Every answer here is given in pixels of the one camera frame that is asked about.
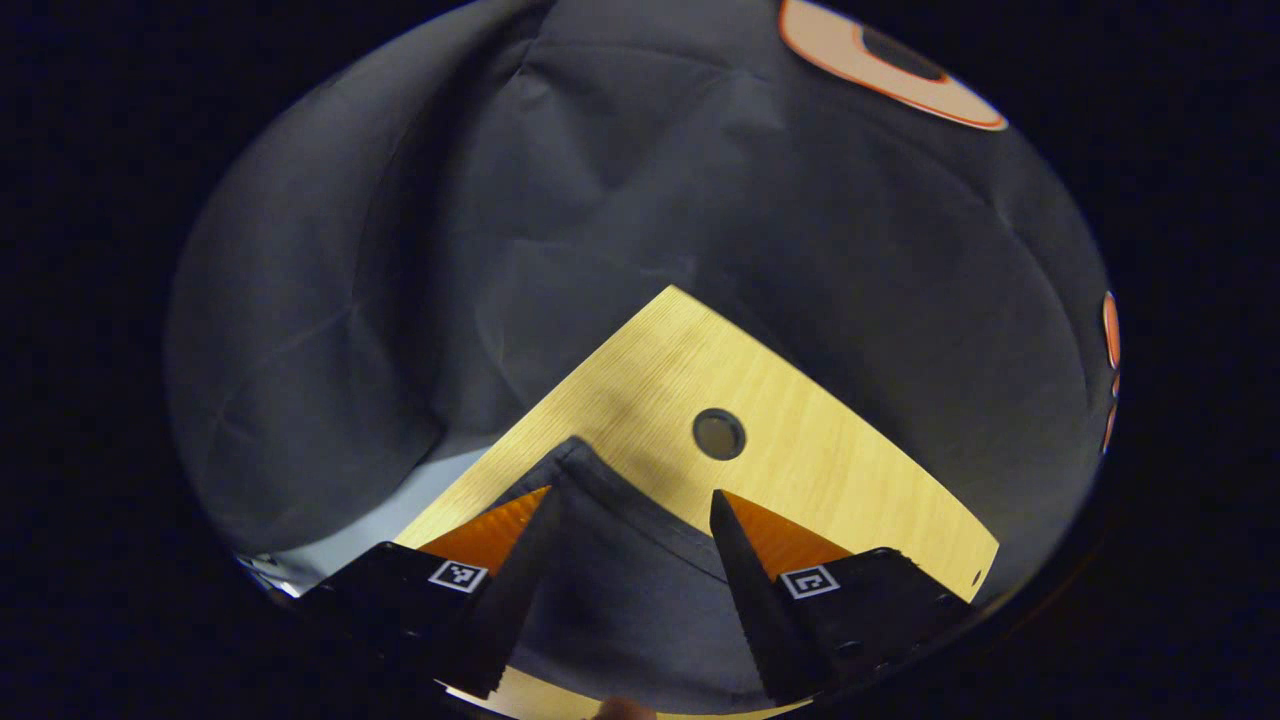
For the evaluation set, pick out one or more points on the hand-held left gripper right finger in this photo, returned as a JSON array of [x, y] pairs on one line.
[[765, 620]]

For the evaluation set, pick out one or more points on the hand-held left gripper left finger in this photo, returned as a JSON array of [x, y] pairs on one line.
[[510, 620]]

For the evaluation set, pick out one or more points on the dark grey jeans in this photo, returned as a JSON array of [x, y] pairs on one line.
[[630, 600]]

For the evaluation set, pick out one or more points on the black backdrop cloth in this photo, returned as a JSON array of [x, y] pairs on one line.
[[600, 200]]

